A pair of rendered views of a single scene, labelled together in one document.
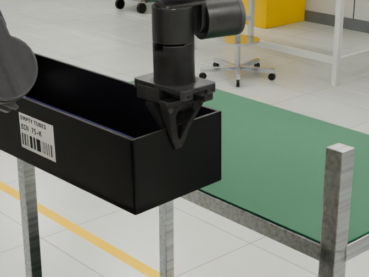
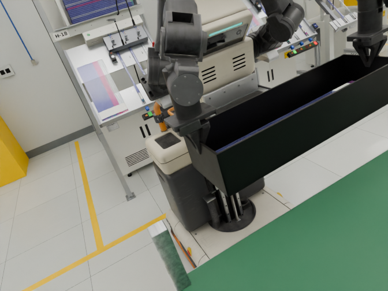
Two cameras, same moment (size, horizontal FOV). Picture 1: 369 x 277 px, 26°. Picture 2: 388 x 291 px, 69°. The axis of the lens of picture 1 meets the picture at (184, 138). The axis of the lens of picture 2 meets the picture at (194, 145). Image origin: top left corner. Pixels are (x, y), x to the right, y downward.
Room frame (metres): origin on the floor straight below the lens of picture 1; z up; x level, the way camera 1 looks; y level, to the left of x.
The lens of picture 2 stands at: (1.29, -0.50, 1.43)
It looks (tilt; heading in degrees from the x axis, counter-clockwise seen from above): 29 degrees down; 114
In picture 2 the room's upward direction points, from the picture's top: 17 degrees counter-clockwise
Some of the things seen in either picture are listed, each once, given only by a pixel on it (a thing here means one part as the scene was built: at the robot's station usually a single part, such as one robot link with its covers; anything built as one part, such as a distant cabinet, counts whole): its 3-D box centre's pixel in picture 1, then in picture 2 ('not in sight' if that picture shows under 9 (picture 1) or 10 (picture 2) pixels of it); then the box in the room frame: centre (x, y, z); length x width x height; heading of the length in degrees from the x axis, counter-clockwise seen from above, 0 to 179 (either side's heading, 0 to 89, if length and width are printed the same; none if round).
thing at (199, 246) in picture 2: not in sight; (234, 227); (0.88, 0.62, 0.16); 0.67 x 0.64 x 0.25; 134
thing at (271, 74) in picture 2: not in sight; (253, 78); (0.81, 2.74, 0.31); 0.70 x 0.65 x 0.62; 42
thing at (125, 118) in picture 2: not in sight; (132, 100); (-0.14, 1.65, 0.66); 1.01 x 0.73 x 1.31; 132
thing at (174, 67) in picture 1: (173, 66); (187, 105); (1.06, 0.01, 1.21); 0.10 x 0.07 x 0.07; 43
